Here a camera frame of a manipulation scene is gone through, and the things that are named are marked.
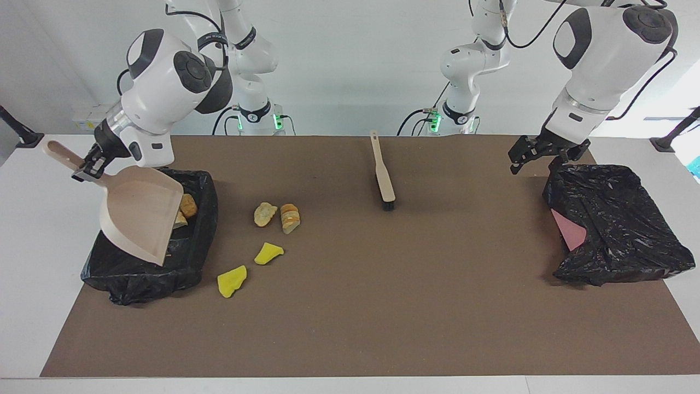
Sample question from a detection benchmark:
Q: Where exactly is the beige plastic dustpan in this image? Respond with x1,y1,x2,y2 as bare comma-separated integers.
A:
43,140,184,267

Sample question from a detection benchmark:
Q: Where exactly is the crumpled black trash bag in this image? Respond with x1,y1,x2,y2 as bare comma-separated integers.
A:
542,164,696,287

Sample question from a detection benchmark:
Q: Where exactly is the black base cable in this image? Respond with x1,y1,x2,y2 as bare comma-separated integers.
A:
212,106,242,136
396,107,440,137

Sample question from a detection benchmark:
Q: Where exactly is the brown table mat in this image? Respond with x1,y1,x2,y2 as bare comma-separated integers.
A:
40,135,700,378

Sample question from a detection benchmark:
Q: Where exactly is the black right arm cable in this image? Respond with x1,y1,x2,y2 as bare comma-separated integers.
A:
115,5,231,107

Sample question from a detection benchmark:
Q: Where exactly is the white power box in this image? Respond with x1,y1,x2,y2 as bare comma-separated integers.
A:
71,104,132,132

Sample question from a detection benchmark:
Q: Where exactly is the pink plastic bin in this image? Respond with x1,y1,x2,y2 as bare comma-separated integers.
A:
551,208,587,252

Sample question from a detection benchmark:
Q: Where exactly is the yellow sponge chunk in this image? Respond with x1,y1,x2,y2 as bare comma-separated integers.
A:
217,265,248,299
254,242,285,266

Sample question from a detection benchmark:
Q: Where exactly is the black right base cable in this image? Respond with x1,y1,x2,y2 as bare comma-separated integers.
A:
212,106,242,136

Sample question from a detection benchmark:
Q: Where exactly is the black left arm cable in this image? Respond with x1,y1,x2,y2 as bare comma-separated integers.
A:
495,0,680,121

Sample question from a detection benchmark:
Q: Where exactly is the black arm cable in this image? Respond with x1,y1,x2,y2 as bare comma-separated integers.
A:
115,5,231,107
495,0,680,121

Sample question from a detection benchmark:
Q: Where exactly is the black left base cable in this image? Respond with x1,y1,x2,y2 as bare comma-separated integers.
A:
396,107,440,137

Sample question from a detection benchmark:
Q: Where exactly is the black bag lined open bin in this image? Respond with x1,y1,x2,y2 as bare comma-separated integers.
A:
80,169,219,306

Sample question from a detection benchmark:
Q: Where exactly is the pale toy pastry piece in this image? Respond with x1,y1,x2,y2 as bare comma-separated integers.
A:
253,202,278,228

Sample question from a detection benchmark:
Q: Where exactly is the beige brush with black bristles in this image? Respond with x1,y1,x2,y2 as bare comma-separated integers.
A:
370,130,396,212

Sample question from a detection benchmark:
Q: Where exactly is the black camera stand base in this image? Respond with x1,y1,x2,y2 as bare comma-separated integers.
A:
649,106,700,153
0,104,44,149

